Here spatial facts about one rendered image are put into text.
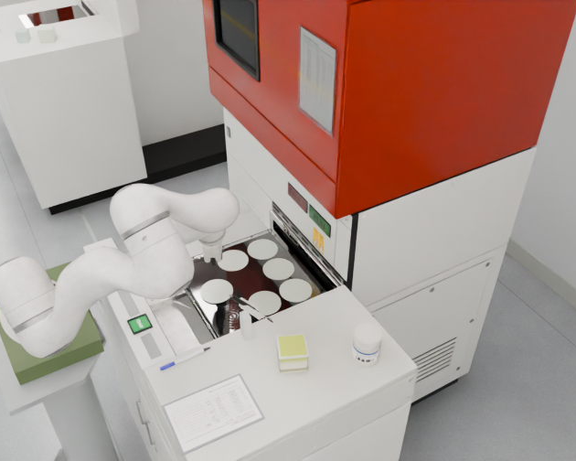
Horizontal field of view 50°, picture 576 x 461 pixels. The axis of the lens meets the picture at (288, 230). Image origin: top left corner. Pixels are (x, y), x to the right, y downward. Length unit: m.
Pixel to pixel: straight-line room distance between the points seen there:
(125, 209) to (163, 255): 0.11
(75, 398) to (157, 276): 0.93
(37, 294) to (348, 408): 0.78
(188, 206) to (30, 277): 0.42
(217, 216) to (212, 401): 0.53
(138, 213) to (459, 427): 1.90
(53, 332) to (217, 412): 0.43
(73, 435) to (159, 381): 0.63
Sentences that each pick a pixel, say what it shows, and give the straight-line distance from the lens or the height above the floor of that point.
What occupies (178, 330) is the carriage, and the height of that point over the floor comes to 0.88.
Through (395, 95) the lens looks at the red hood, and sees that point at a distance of 1.55.
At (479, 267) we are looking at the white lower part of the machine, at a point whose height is 0.76.
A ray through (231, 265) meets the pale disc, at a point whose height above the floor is 0.90.
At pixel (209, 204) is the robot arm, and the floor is 1.51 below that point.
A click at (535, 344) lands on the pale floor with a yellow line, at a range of 3.16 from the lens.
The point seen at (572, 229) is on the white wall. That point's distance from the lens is 3.22.
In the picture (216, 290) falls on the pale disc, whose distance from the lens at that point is 1.93.
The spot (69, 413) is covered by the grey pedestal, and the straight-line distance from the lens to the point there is 2.12.
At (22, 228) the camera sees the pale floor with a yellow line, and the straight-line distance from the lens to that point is 3.84.
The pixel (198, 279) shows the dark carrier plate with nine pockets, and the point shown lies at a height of 0.90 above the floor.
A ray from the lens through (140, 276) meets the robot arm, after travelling 1.23.
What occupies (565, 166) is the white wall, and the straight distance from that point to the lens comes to 3.14.
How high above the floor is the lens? 2.27
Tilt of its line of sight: 40 degrees down
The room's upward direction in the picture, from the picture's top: straight up
